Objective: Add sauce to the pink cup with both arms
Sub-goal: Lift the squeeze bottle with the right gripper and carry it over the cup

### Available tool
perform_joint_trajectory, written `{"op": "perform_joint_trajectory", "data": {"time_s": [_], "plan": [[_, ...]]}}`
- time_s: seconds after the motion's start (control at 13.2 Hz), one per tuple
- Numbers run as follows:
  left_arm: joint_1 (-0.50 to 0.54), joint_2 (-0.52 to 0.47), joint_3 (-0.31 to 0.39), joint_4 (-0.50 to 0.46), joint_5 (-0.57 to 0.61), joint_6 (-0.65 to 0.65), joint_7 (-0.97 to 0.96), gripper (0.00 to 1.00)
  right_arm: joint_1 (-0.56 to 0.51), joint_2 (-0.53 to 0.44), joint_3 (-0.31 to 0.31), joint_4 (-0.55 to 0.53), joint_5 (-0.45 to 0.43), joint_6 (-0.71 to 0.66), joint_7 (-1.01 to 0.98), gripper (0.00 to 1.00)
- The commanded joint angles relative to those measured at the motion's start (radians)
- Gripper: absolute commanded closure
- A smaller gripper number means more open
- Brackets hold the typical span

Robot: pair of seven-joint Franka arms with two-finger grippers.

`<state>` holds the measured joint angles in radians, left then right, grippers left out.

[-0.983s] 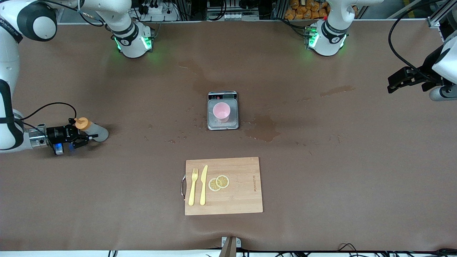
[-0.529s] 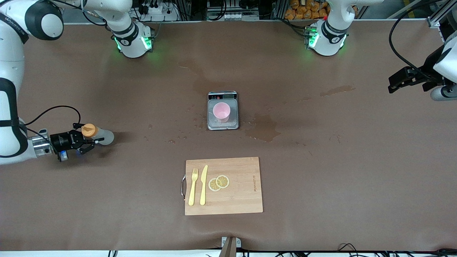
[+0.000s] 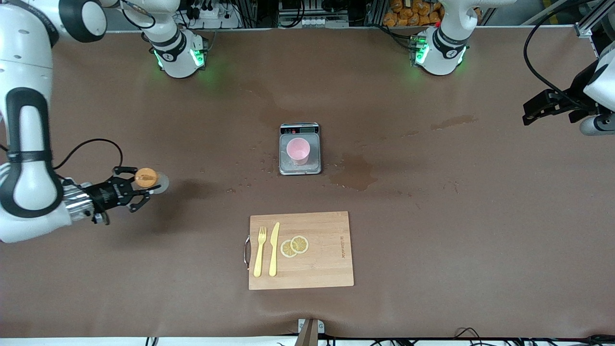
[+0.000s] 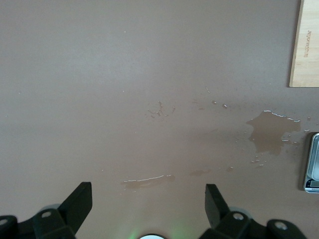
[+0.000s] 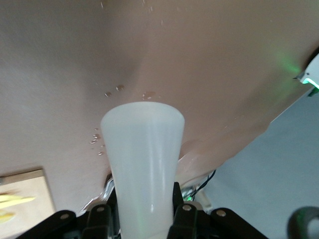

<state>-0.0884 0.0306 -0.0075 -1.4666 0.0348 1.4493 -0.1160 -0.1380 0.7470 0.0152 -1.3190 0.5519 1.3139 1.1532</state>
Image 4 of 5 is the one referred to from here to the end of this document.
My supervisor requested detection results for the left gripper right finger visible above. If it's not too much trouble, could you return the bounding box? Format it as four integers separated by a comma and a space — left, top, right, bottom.
200, 183, 306, 239

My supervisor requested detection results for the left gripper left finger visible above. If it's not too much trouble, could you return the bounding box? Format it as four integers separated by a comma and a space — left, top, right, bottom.
0, 181, 93, 239

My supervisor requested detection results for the steel digital kitchen scale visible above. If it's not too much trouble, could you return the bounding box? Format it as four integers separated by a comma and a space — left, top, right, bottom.
304, 132, 319, 194

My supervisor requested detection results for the brown table mat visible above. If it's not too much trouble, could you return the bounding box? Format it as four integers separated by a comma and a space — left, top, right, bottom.
0, 0, 319, 239

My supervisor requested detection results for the bamboo cutting board with handle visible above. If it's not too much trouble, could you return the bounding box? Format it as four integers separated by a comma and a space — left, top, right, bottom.
289, 0, 319, 88

